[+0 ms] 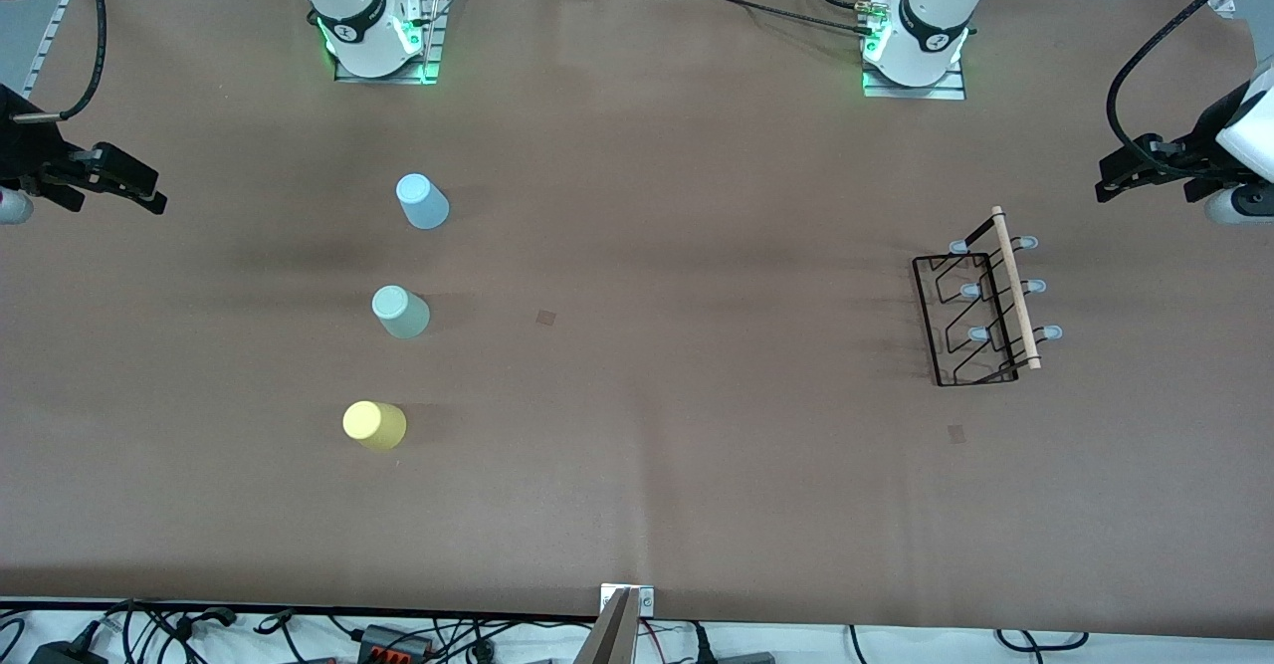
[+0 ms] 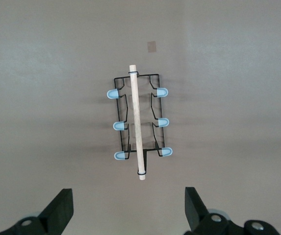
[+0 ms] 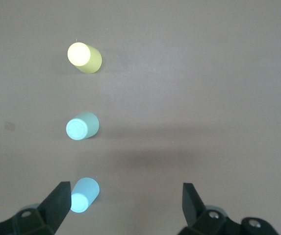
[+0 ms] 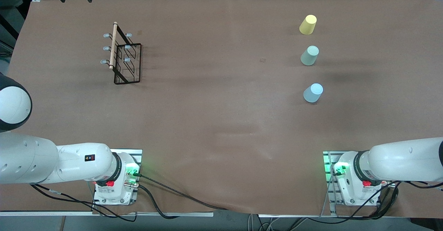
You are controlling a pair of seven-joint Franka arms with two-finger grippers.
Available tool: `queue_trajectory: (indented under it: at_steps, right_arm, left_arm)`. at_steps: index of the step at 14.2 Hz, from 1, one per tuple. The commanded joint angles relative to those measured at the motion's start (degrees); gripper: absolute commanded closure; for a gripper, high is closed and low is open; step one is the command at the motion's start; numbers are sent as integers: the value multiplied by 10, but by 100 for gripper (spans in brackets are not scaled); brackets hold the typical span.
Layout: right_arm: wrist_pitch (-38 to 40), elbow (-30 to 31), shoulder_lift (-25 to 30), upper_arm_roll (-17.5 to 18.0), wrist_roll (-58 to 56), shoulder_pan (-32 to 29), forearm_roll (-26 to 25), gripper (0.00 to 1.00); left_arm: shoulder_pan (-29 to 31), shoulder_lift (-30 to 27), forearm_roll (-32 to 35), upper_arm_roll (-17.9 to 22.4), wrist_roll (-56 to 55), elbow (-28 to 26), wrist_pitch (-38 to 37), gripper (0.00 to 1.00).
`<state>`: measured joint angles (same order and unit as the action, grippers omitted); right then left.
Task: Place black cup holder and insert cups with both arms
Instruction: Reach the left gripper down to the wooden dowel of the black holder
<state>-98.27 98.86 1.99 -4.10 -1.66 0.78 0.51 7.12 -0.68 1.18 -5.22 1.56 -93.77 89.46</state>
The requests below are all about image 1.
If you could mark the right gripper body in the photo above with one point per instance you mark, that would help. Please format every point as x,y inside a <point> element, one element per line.
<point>22,154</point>

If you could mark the pale green plastic cup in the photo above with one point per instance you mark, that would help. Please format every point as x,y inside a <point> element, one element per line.
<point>400,313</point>

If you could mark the yellow plastic cup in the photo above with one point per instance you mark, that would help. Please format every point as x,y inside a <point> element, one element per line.
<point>373,425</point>

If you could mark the light blue plastic cup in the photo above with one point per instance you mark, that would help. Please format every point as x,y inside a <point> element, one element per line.
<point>423,203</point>

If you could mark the brown paper table cover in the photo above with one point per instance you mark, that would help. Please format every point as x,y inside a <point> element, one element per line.
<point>697,246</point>

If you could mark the black power adapter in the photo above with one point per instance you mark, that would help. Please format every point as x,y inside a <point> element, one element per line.
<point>65,654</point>

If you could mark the black box with orange connectors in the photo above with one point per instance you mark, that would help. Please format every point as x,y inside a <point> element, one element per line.
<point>396,642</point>

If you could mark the flat grey box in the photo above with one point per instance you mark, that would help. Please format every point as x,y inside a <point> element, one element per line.
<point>744,658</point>

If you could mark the black plug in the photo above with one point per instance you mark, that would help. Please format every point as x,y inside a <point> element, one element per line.
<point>702,646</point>

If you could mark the silver aluminium rail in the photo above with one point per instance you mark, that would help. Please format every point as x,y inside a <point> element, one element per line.
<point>50,37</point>

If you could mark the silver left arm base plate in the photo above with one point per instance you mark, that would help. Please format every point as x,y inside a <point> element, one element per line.
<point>951,92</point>

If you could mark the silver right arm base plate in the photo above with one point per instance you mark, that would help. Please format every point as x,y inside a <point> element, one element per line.
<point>430,47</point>

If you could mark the silver metal bracket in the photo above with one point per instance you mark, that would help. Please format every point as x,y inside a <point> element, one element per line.
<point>645,599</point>

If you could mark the grey metal camera pole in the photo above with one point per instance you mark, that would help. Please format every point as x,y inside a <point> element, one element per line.
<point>609,639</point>

